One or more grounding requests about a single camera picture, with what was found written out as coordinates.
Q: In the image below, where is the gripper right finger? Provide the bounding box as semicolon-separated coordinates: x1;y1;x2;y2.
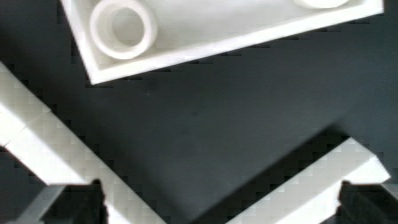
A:
338;181;398;224

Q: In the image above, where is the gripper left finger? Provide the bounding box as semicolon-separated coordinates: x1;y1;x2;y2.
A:
16;180;109;224

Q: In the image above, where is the white square table top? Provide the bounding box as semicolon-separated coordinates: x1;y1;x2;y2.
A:
61;0;384;84

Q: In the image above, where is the white U-shaped border fence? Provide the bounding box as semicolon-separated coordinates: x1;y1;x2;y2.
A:
0;63;390;224

